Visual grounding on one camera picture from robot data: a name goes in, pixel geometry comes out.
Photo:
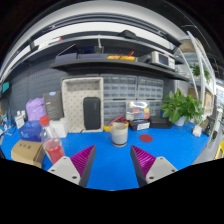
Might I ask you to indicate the teal plastic holder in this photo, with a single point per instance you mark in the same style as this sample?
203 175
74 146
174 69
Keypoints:
5 87

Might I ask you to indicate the clear bottle with red cap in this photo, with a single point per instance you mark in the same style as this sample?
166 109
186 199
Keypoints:
53 150

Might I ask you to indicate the green potted plant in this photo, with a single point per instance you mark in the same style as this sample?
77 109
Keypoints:
180 106

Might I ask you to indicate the purple plastic bag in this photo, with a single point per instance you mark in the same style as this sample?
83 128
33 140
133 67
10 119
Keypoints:
35 109

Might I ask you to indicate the black flat case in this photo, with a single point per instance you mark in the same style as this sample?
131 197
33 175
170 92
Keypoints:
161 122

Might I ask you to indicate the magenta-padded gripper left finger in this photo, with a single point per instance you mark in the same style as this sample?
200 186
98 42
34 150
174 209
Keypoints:
66 170

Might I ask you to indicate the grey and white cup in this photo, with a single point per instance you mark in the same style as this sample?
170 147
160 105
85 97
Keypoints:
119 135

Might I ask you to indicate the grey parts drawer cabinet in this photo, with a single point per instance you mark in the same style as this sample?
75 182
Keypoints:
114 111
156 107
120 87
150 88

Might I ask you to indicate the black workbench shelf unit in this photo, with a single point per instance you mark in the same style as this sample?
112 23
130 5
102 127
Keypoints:
100 63

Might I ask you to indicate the white carton box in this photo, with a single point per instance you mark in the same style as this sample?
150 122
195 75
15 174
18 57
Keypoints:
59 128

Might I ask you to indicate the white metal shelf unit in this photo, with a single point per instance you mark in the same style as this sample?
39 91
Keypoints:
200 66

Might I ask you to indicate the brown cardboard box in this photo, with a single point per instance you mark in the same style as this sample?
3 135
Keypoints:
26 151

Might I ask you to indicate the black rectangular speaker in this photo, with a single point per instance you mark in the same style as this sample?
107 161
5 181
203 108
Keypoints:
92 113

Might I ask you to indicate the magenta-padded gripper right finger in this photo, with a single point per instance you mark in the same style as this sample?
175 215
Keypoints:
159 169

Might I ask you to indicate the clear compartment box coloured parts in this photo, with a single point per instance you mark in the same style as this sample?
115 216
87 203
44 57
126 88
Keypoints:
137 111

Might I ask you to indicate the small white labelled box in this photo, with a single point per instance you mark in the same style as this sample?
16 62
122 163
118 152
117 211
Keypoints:
20 120

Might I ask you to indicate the black box with white label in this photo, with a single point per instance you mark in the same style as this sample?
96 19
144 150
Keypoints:
140 125

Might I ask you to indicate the white small block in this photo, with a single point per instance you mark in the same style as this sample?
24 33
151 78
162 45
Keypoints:
197 131

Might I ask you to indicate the black flat product box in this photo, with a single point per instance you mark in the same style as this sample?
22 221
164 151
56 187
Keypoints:
53 105

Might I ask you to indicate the blue printed box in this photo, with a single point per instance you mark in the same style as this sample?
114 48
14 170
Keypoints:
30 131

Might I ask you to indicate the flat round red coaster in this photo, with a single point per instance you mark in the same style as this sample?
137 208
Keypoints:
146 138

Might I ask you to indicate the white pegboard tray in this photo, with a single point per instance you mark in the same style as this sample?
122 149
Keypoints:
75 106

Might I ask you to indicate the yellow multimeter with red leads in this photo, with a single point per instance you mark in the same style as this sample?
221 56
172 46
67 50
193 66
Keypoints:
107 128

